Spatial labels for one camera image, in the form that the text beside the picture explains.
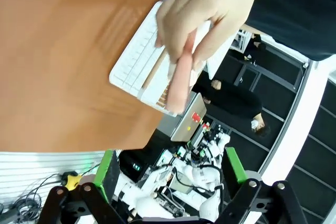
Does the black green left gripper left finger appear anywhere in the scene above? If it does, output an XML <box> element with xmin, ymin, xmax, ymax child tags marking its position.
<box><xmin>36</xmin><ymin>149</ymin><xmax>124</xmax><ymax>224</ymax></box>

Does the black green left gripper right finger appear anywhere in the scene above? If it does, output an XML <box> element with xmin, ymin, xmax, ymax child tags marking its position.
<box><xmin>215</xmin><ymin>147</ymin><xmax>310</xmax><ymax>224</ymax></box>

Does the peach lint roller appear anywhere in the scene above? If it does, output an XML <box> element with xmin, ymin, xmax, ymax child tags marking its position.
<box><xmin>165</xmin><ymin>28</ymin><xmax>197</xmax><ymax>113</ymax></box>

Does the person's bare hand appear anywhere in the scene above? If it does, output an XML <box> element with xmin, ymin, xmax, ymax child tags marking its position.
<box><xmin>155</xmin><ymin>0</ymin><xmax>282</xmax><ymax>70</ymax></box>

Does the black device with green display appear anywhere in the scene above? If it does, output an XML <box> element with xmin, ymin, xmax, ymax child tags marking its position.
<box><xmin>118</xmin><ymin>150</ymin><xmax>159</xmax><ymax>183</ymax></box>

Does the electronics rack with connectors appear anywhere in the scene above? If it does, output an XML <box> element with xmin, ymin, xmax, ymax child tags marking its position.
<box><xmin>187</xmin><ymin>121</ymin><xmax>232</xmax><ymax>158</ymax></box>

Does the small grey screen module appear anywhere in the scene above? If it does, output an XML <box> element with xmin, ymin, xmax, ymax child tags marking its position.
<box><xmin>167</xmin><ymin>172</ymin><xmax>195</xmax><ymax>195</ymax></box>

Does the silver box with red sticker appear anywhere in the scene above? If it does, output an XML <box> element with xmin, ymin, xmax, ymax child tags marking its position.
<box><xmin>170</xmin><ymin>92</ymin><xmax>207</xmax><ymax>142</ymax></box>

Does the bystander in black clothing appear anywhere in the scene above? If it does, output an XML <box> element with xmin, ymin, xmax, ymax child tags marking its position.
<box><xmin>245</xmin><ymin>33</ymin><xmax>267</xmax><ymax>51</ymax></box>
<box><xmin>193</xmin><ymin>78</ymin><xmax>271</xmax><ymax>138</ymax></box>

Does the white plastic slotted basket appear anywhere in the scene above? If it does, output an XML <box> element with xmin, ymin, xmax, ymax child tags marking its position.
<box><xmin>109</xmin><ymin>0</ymin><xmax>214</xmax><ymax>118</ymax></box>

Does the black cable bundle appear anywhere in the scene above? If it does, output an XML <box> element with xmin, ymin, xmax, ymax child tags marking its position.
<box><xmin>0</xmin><ymin>173</ymin><xmax>65</xmax><ymax>222</ymax></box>

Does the white wire rack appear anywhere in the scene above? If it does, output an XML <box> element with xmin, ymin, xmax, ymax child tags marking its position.
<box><xmin>234</xmin><ymin>28</ymin><xmax>252</xmax><ymax>52</ymax></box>

